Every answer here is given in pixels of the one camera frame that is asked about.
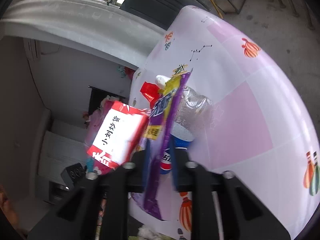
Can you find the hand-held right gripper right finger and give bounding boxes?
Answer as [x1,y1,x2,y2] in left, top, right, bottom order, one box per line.
[169,136,292,240]

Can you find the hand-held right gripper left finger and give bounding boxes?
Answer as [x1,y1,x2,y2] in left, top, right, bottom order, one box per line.
[27,140,152,240]

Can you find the red and white snack packet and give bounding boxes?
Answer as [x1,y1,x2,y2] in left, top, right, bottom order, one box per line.
[86,100,150,169]

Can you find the purple snack wrapper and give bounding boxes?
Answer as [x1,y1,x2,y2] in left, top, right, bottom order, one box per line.
[142,67,194,220]

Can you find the small red candy wrapper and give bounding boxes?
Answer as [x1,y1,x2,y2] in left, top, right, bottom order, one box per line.
[140,81,160,103]

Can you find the white torn paper towel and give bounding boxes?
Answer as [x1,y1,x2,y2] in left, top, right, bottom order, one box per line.
[155,75,172,89]

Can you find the clear plastic soda bottle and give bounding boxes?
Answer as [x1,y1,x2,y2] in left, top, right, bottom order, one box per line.
[160,86,213,175]

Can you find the dark metal door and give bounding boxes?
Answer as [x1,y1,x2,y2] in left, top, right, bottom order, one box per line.
[119,0,200,30]

